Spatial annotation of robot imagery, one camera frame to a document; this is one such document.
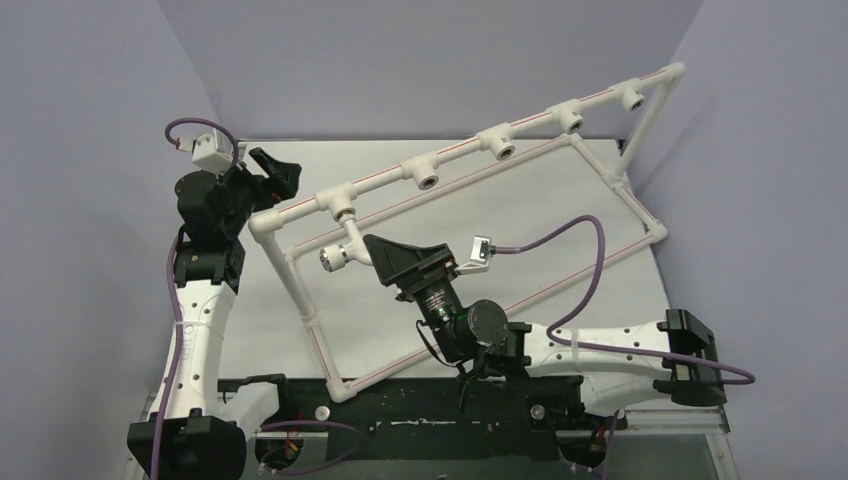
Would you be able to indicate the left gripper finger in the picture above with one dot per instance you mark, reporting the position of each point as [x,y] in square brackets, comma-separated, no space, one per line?
[260,200]
[283,178]

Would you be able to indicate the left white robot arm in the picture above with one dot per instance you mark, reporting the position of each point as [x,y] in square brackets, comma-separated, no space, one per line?
[189,433]

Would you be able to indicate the white plastic water faucet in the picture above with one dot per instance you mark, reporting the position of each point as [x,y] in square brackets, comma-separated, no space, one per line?
[335,257]

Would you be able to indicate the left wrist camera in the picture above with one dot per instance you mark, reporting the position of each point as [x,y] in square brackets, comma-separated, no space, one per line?
[212,152]

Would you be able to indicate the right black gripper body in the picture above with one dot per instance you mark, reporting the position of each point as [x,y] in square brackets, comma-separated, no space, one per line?
[420,273]

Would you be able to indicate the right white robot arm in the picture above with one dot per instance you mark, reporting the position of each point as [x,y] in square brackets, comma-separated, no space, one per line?
[673,358]

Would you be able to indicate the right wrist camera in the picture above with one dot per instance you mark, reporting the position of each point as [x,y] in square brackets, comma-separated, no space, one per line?
[479,257]

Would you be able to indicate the white PVC pipe frame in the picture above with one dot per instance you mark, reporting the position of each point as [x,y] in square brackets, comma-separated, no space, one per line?
[286,234]

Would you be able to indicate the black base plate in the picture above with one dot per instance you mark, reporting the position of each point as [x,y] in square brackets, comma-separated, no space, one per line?
[540,419]

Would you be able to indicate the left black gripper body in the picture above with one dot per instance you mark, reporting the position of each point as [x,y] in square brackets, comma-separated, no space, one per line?
[236,185]

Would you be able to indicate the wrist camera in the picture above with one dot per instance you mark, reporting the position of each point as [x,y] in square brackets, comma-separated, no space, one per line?
[212,152]
[479,257]

